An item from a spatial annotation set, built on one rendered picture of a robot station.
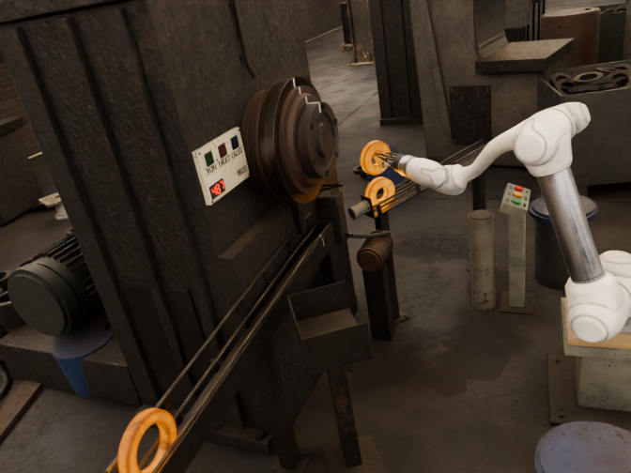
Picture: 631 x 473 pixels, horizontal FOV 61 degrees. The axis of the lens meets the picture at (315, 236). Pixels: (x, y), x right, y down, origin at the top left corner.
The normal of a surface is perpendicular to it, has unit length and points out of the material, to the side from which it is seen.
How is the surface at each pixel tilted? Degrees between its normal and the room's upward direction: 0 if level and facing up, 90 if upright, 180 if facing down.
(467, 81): 90
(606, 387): 90
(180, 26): 90
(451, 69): 90
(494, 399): 0
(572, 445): 0
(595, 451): 0
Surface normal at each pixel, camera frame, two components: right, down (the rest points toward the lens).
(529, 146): -0.67, 0.31
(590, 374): -0.33, 0.46
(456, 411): -0.17, -0.88
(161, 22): 0.91, 0.04
